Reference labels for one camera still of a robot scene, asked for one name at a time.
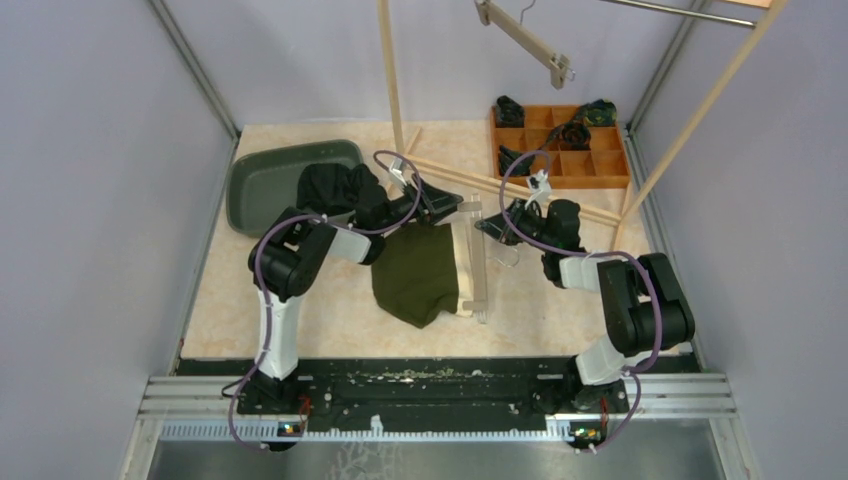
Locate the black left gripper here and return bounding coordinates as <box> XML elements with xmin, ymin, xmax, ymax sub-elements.
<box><xmin>377</xmin><ymin>173</ymin><xmax>464</xmax><ymax>235</ymax></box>

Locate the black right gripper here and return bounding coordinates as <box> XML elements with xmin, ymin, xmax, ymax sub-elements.
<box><xmin>477</xmin><ymin>198</ymin><xmax>555</xmax><ymax>253</ymax></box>

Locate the beige clip hanger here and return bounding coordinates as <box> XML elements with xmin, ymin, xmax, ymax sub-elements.
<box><xmin>451</xmin><ymin>192</ymin><xmax>520</xmax><ymax>325</ymax></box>
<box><xmin>474</xmin><ymin>0</ymin><xmax>575</xmax><ymax>90</ymax></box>

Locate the green underwear with cream waistband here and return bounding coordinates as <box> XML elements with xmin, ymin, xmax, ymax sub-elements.
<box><xmin>371</xmin><ymin>222</ymin><xmax>474</xmax><ymax>329</ymax></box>

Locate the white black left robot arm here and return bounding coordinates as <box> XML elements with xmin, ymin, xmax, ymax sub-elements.
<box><xmin>237</xmin><ymin>177</ymin><xmax>464</xmax><ymax>414</ymax></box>

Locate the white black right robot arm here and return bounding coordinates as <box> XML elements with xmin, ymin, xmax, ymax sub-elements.
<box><xmin>475</xmin><ymin>199</ymin><xmax>695</xmax><ymax>412</ymax></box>

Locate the hanging beige clip hanger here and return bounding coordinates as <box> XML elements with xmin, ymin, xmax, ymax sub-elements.
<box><xmin>474</xmin><ymin>0</ymin><xmax>575</xmax><ymax>90</ymax></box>

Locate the light wooden clothes rack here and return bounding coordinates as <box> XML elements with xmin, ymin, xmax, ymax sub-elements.
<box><xmin>412</xmin><ymin>1</ymin><xmax>786</xmax><ymax>248</ymax></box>

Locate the dark rolled sock front left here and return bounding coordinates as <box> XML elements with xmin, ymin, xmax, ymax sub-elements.
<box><xmin>497</xmin><ymin>145</ymin><xmax>535</xmax><ymax>177</ymax></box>

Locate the dark rolled sock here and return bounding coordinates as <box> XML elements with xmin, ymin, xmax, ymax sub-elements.
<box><xmin>497</xmin><ymin>145</ymin><xmax>535</xmax><ymax>177</ymax></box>
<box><xmin>494</xmin><ymin>95</ymin><xmax>526</xmax><ymax>128</ymax></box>
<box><xmin>559</xmin><ymin>122</ymin><xmax>591</xmax><ymax>151</ymax></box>

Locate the dark rolled sock far left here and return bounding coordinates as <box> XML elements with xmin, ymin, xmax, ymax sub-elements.
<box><xmin>494</xmin><ymin>95</ymin><xmax>526</xmax><ymax>128</ymax></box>

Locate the black striped garment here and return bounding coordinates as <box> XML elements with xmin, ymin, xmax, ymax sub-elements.
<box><xmin>296</xmin><ymin>163</ymin><xmax>388</xmax><ymax>216</ymax></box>

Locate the dark rolled sock centre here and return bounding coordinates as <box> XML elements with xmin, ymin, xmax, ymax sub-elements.
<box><xmin>559</xmin><ymin>122</ymin><xmax>591</xmax><ymax>151</ymax></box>

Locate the orange wooden compartment tray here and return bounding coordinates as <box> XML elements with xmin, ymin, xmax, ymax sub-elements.
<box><xmin>489</xmin><ymin>105</ymin><xmax>630</xmax><ymax>189</ymax></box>

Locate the long dark patterned sock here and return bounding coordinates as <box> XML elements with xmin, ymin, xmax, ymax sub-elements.
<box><xmin>539</xmin><ymin>99</ymin><xmax>618</xmax><ymax>151</ymax></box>

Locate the grey-green plastic tub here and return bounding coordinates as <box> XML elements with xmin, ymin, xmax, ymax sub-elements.
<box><xmin>224</xmin><ymin>139</ymin><xmax>363</xmax><ymax>238</ymax></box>

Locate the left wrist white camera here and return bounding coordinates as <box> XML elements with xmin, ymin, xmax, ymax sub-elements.
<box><xmin>388</xmin><ymin>156</ymin><xmax>417</xmax><ymax>190</ymax></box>

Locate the wrist white camera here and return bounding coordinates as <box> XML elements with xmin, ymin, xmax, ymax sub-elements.
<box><xmin>388</xmin><ymin>156</ymin><xmax>417</xmax><ymax>190</ymax></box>
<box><xmin>527</xmin><ymin>170</ymin><xmax>552</xmax><ymax>206</ymax></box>

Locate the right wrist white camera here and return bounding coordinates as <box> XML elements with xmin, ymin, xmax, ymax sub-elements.
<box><xmin>527</xmin><ymin>170</ymin><xmax>552</xmax><ymax>206</ymax></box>

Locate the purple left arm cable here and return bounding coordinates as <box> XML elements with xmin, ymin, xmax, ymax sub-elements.
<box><xmin>227</xmin><ymin>150</ymin><xmax>425</xmax><ymax>454</ymax></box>

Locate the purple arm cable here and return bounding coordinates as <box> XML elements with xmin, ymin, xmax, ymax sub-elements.
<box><xmin>498</xmin><ymin>150</ymin><xmax>665</xmax><ymax>454</ymax></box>
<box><xmin>227</xmin><ymin>150</ymin><xmax>425</xmax><ymax>454</ymax></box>

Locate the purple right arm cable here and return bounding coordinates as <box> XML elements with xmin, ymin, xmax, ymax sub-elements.
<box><xmin>498</xmin><ymin>150</ymin><xmax>665</xmax><ymax>454</ymax></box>

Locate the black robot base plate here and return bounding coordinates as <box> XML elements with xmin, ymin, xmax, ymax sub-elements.
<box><xmin>175</xmin><ymin>356</ymin><xmax>700</xmax><ymax>439</ymax></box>

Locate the aluminium front rail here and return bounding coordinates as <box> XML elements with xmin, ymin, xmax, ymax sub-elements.
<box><xmin>137</xmin><ymin>374</ymin><xmax>737</xmax><ymax>444</ymax></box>

